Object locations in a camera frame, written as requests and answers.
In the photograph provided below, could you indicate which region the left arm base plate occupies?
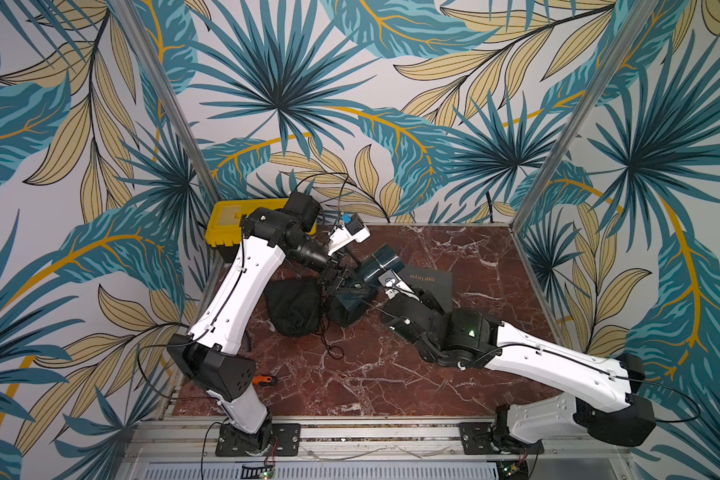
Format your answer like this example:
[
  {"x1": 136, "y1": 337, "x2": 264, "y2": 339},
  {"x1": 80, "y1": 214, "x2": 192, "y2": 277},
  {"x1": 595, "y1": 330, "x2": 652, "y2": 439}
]
[{"x1": 215, "y1": 422, "x2": 302, "y2": 458}]

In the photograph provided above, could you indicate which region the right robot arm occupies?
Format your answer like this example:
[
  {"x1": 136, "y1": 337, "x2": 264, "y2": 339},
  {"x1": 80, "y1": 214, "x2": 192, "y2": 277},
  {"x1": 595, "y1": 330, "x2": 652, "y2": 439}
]
[{"x1": 381, "y1": 287, "x2": 658, "y2": 453}]

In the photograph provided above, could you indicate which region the aluminium front rail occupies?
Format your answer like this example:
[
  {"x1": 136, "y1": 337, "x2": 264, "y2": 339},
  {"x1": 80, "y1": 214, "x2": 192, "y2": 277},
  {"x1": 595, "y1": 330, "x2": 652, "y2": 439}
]
[{"x1": 119, "y1": 416, "x2": 628, "y2": 463}]

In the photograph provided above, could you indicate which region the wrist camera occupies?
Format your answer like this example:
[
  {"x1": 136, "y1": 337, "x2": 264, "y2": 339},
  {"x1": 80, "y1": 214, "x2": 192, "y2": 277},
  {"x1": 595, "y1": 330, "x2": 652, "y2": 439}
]
[
  {"x1": 379, "y1": 271, "x2": 402, "y2": 298},
  {"x1": 328, "y1": 214, "x2": 370, "y2": 256}
]

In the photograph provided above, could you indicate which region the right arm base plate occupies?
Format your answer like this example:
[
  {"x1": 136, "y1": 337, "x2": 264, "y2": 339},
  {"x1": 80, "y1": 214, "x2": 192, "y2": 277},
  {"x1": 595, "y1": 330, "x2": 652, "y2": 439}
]
[{"x1": 458, "y1": 422, "x2": 544, "y2": 456}]

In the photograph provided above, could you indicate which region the black hair dryer pouch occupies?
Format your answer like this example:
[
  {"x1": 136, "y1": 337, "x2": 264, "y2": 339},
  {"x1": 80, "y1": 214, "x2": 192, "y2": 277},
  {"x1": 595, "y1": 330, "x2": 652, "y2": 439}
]
[{"x1": 264, "y1": 277, "x2": 321, "y2": 338}]

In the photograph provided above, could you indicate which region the plain black drawstring pouch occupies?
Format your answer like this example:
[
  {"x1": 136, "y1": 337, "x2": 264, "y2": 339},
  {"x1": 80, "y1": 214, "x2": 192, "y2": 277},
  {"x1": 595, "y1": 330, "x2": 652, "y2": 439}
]
[{"x1": 316, "y1": 280, "x2": 379, "y2": 360}]

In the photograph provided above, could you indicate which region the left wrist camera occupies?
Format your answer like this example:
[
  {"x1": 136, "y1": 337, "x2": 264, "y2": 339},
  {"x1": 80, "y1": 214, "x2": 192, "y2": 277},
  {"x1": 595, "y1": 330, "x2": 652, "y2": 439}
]
[{"x1": 328, "y1": 214, "x2": 370, "y2": 256}]

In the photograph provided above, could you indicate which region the grey hair dryer pouch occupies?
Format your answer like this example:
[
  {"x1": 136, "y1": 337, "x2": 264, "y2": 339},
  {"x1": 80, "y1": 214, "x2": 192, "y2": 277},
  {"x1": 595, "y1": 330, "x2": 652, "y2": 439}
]
[{"x1": 399, "y1": 265, "x2": 453, "y2": 312}]

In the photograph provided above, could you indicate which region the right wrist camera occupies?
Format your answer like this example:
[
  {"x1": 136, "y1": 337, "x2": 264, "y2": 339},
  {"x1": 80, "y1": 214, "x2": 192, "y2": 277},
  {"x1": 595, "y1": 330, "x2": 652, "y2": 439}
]
[{"x1": 379, "y1": 271, "x2": 402, "y2": 298}]

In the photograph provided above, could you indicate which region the orange handled screwdriver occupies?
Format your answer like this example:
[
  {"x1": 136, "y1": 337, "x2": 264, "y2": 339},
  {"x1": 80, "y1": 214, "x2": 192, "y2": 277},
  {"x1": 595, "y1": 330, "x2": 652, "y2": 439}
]
[{"x1": 252, "y1": 375, "x2": 278, "y2": 386}]

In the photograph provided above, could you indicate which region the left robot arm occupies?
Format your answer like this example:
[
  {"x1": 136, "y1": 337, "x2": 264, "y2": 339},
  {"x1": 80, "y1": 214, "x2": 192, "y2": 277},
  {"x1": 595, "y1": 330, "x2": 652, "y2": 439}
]
[{"x1": 166, "y1": 192, "x2": 370, "y2": 435}]

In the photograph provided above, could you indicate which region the yellow black toolbox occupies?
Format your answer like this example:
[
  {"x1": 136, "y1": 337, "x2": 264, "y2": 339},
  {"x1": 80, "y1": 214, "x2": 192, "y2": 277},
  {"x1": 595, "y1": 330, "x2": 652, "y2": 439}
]
[{"x1": 205, "y1": 193, "x2": 321, "y2": 266}]

